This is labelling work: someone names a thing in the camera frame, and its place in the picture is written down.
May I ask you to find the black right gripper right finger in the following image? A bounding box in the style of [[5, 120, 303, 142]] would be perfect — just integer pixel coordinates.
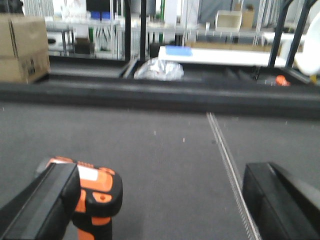
[[242, 162, 320, 240]]

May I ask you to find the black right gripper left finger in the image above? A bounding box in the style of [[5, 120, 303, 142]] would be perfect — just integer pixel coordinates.
[[0, 163, 81, 240]]

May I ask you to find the brown cardboard box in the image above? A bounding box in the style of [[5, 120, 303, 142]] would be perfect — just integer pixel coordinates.
[[0, 13, 50, 84]]

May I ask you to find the silver plastic bag package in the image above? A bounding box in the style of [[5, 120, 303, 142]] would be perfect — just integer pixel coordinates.
[[133, 57, 184, 81]]

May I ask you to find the small orange object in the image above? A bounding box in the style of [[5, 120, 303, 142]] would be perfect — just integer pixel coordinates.
[[275, 75, 291, 87]]

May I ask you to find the white table with blue tray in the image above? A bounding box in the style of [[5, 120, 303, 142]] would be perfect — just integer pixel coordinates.
[[158, 46, 271, 67]]

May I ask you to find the black conveyor side rail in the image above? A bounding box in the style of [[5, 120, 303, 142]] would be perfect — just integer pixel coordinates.
[[0, 83, 320, 120]]

